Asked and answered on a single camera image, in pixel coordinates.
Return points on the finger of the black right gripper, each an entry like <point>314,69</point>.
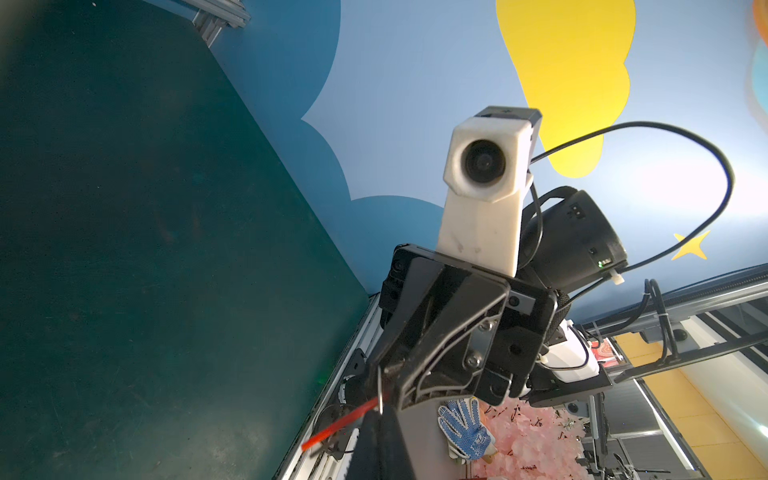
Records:
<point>420,329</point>
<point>446,361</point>

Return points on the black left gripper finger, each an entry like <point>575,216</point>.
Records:
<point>380,452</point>

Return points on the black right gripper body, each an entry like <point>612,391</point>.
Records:
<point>519,333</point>

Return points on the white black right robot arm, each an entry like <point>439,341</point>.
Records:
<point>573,249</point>

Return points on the blue white work glove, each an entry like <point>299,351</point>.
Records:
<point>467,437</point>

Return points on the pink fluffy material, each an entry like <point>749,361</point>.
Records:
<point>532,443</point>

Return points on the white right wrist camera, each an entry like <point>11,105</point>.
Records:
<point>487,173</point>

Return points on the aluminium right corner post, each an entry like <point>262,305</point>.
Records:
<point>213,16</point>

